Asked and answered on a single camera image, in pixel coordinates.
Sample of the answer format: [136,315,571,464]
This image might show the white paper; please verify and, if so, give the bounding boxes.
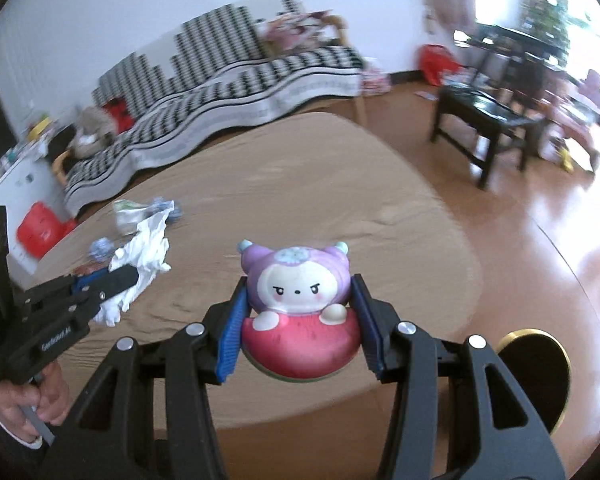
[92,207,174,329]

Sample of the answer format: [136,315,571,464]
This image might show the red plastic chair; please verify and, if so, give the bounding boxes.
[16,201,79,261]

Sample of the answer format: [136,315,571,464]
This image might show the pink printed bag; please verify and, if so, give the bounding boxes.
[362,62,394,95]

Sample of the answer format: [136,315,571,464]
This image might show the blue grey crumpled wrapper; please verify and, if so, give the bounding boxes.
[90,239,114,264]
[150,199,184,222]

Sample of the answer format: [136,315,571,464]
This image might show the green potted plant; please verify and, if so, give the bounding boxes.
[522,0,581,51]

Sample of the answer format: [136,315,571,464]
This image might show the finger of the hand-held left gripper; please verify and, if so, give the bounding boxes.
[24,265,141,307]
[27,290,107,332]

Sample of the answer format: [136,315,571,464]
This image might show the black side cabinet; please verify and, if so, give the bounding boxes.
[45,125,81,162]

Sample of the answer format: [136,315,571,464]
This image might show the cluster of small bottles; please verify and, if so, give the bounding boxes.
[0,144,32,172]

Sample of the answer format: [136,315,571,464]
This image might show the person's left forearm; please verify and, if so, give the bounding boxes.
[0,395,47,480]

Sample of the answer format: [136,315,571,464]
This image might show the pink printed cushion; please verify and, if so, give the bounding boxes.
[260,10,332,54]

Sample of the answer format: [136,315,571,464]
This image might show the person's left hand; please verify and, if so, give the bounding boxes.
[0,360,72,449]

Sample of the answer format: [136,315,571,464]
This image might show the purple pink squishy toy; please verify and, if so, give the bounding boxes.
[236,240,363,382]

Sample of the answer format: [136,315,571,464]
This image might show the red black bag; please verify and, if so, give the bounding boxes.
[102,97,134,134]

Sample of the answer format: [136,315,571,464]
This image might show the black desk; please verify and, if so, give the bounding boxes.
[467,22,569,96]

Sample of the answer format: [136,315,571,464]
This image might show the pink ride-on toy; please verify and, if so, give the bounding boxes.
[542,67,600,176]

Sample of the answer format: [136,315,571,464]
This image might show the brown plush toy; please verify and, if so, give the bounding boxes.
[70,105,116,159]

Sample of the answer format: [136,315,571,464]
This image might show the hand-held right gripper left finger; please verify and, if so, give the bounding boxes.
[40,277,253,480]

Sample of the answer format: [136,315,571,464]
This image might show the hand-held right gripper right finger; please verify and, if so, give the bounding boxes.
[349,274,568,480]

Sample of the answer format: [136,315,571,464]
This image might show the white cabinet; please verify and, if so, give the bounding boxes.
[0,152,67,276]

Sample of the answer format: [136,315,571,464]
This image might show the striped black white sofa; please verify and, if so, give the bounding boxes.
[62,0,366,213]

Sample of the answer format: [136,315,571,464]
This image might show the yellow paper box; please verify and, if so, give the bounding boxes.
[30,117,54,141]

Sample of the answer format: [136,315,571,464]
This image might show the wooden sofa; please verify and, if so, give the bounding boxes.
[52,14,369,191]

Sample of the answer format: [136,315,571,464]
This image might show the crumpled plastic wrapper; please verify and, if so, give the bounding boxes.
[112,199,154,236]

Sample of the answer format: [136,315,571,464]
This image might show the black coffee table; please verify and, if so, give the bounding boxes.
[430,82,552,191]

